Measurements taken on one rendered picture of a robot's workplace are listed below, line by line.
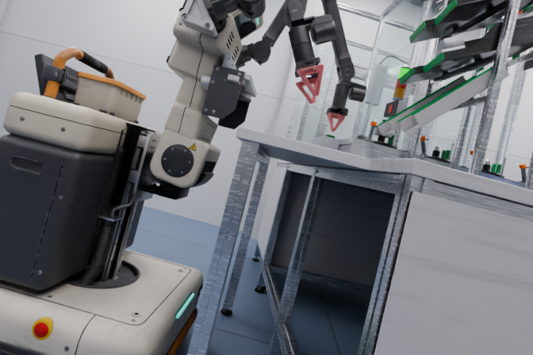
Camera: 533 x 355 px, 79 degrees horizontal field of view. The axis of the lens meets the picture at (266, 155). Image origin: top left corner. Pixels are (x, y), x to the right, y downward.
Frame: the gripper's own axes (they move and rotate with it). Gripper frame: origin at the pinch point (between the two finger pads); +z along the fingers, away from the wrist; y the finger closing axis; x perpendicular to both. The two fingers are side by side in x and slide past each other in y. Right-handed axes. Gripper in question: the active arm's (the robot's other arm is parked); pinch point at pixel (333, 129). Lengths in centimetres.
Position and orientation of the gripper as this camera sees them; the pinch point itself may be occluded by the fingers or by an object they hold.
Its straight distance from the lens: 141.1
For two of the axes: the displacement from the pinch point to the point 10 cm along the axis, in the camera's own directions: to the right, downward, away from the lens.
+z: -2.2, 9.8, -0.3
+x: -9.7, -2.2, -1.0
